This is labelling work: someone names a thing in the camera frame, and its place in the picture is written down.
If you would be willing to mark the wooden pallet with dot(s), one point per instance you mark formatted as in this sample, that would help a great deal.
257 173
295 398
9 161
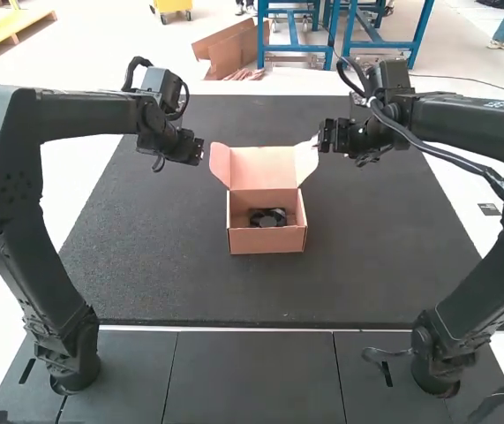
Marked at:
4 26

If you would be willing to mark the black mat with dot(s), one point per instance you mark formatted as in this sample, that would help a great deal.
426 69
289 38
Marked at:
145 247

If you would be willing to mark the dark base panel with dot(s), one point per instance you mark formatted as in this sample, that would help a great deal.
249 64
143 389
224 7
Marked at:
256 375
357 397
137 375

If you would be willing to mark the small black tag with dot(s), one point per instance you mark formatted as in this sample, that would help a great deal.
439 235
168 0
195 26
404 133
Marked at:
489 209

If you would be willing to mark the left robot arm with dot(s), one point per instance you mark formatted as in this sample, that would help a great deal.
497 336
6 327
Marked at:
13 176

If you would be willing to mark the blue workbench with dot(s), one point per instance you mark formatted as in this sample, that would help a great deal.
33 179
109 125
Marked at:
262 26
419 31

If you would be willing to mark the flat cardboard sheet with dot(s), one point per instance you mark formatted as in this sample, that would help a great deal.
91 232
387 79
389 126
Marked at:
234 44

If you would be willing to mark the black square fan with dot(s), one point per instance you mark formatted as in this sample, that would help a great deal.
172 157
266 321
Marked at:
265 218

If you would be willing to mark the cardboard box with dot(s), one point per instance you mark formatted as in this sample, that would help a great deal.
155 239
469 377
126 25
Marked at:
265 238

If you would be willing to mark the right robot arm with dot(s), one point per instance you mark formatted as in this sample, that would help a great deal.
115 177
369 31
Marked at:
476 119

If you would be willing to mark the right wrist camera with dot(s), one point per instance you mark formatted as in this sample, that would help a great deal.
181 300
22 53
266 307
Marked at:
393 75

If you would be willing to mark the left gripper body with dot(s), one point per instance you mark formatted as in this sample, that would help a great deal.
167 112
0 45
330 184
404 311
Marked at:
183 146

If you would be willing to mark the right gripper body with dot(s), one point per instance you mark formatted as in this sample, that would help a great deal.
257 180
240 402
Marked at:
344 134

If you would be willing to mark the yellow cart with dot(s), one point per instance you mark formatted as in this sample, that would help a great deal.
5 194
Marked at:
172 6

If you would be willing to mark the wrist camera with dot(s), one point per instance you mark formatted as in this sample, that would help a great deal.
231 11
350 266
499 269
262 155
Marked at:
159 84
393 75

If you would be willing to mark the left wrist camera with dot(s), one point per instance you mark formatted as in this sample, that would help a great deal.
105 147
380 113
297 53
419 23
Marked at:
159 84

